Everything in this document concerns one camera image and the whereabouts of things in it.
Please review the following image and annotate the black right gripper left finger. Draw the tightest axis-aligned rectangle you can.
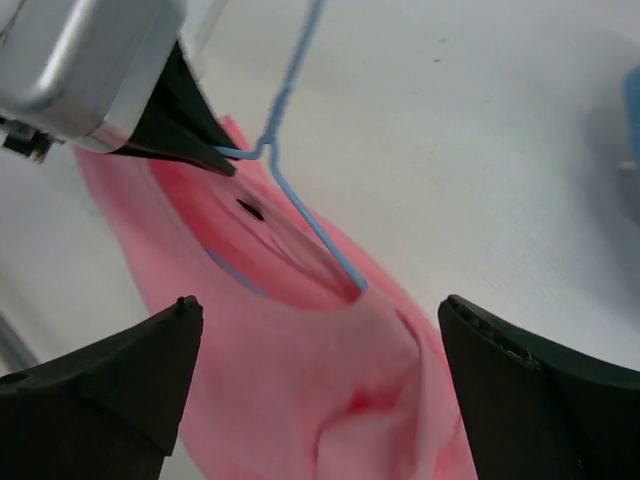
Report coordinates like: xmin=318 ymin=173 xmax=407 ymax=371
xmin=1 ymin=296 xmax=203 ymax=479

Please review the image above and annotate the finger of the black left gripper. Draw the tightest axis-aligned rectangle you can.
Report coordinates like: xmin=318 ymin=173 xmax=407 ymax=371
xmin=107 ymin=39 xmax=236 ymax=176

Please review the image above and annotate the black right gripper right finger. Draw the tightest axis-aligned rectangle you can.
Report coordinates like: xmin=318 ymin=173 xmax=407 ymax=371
xmin=438 ymin=295 xmax=639 ymax=479

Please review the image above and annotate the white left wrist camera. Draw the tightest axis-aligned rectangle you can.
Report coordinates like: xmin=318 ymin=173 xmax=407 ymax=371
xmin=1 ymin=0 xmax=186 ymax=162

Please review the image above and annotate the blue t shirt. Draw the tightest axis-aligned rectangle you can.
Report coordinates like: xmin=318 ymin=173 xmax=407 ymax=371
xmin=622 ymin=67 xmax=640 ymax=173

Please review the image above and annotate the blue wire hanger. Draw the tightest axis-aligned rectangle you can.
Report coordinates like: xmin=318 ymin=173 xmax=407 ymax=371
xmin=213 ymin=0 xmax=367 ymax=292

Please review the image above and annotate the pink t shirt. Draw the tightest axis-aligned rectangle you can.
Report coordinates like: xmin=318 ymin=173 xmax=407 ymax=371
xmin=76 ymin=150 xmax=476 ymax=479

